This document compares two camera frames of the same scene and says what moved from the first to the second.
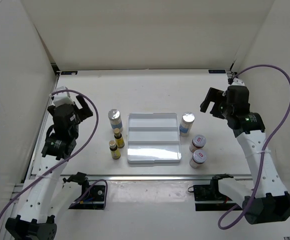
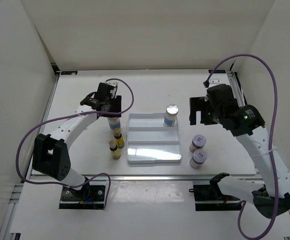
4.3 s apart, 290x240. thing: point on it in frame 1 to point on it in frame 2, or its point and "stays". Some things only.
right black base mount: x=207 y=197 stays
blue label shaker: x=186 y=124 to x=171 y=111
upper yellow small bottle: x=118 y=138 stays
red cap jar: x=199 y=157 stays
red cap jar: x=198 y=142 stays
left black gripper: x=85 y=112 to x=117 y=104
